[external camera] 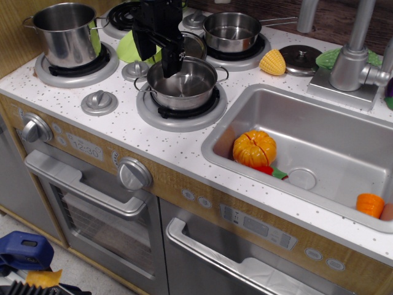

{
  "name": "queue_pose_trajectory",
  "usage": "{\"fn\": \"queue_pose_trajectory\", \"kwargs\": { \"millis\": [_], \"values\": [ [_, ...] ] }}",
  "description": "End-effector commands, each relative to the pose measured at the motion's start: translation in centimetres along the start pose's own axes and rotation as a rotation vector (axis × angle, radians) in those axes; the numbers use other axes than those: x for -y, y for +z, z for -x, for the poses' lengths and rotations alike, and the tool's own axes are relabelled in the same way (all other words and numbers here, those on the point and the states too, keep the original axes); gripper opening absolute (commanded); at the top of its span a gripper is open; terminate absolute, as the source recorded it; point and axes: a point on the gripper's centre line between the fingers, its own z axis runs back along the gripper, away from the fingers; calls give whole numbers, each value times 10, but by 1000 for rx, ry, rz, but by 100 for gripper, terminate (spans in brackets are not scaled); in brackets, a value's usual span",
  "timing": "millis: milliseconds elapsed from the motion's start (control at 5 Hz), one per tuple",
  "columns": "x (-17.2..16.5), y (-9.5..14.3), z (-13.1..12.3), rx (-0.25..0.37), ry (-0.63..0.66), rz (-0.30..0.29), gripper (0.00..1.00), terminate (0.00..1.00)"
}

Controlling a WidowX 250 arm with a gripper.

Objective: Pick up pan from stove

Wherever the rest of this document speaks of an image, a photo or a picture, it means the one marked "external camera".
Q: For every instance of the steel pot lid with knob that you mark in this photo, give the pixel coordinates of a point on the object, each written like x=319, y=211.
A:
x=300, y=60

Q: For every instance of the blue clamp tool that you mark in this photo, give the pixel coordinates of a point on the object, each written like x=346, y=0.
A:
x=22, y=252

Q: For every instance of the yellow toy corn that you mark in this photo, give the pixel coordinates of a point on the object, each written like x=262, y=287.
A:
x=273, y=63

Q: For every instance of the yellow tape piece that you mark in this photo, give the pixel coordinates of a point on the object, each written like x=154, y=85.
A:
x=43, y=278

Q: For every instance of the green toy leafy vegetable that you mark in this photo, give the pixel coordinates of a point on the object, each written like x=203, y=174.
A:
x=327, y=59

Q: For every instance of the small steel two-handle pot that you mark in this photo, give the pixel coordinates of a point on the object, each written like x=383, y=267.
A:
x=188, y=89

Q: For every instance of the silver stovetop knob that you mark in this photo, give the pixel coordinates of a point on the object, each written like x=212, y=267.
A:
x=194, y=21
x=136, y=70
x=99, y=103

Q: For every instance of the dishwasher door with handle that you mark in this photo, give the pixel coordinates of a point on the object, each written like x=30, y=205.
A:
x=230, y=250

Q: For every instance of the oven dial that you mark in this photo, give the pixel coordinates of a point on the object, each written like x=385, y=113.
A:
x=35, y=128
x=133, y=175

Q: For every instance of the tall steel stock pot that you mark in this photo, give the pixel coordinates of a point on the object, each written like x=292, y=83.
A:
x=68, y=33

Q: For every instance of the back right stove burner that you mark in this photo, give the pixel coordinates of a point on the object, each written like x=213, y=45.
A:
x=241, y=61

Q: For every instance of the back left stove burner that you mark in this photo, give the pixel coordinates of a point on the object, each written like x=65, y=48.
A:
x=118, y=21

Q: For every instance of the silver stovetop knob middle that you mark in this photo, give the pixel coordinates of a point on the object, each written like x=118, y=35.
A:
x=136, y=70

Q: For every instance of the left oven dial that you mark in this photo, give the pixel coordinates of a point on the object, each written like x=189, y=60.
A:
x=35, y=128

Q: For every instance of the steel saucepan with long handle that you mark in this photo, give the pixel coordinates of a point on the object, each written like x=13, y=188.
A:
x=235, y=32

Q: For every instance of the orange toy carrot piece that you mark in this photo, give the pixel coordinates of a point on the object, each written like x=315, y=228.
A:
x=370, y=204

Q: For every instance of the oven door with handle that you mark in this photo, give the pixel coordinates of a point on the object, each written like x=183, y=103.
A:
x=117, y=229

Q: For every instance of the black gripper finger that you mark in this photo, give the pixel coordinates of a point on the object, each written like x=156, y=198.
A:
x=172, y=55
x=145, y=47

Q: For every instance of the stove burner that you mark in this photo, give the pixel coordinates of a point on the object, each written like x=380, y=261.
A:
x=181, y=121
x=241, y=61
x=82, y=77
x=118, y=21

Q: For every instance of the silver toy faucet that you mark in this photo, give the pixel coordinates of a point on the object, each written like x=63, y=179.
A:
x=353, y=81

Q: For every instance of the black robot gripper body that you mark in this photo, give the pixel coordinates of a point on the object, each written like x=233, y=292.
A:
x=160, y=18

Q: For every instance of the silver sink basin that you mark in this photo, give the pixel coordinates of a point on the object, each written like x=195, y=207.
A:
x=331, y=154

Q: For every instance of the purple toy eggplant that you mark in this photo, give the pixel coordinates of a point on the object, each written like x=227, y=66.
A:
x=389, y=94

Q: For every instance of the red green toy strawberry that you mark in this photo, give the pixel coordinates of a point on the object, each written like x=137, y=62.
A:
x=272, y=171

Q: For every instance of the right oven dial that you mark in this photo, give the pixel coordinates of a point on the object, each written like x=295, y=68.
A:
x=133, y=175

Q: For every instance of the glass pot lid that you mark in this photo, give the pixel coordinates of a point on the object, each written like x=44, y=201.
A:
x=194, y=45

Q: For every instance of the front left stove burner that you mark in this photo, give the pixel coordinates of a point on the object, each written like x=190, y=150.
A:
x=82, y=77

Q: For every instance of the silver stovetop knob front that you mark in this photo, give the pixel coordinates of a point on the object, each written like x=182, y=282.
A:
x=99, y=103

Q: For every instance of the orange toy pumpkin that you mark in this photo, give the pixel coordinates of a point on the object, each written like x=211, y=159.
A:
x=255, y=149

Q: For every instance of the silver stovetop knob back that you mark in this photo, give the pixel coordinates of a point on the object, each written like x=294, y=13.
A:
x=194, y=21

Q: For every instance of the green cloth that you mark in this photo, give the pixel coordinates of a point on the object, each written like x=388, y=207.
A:
x=127, y=51

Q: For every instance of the front right stove burner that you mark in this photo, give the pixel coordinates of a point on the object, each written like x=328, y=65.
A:
x=181, y=121

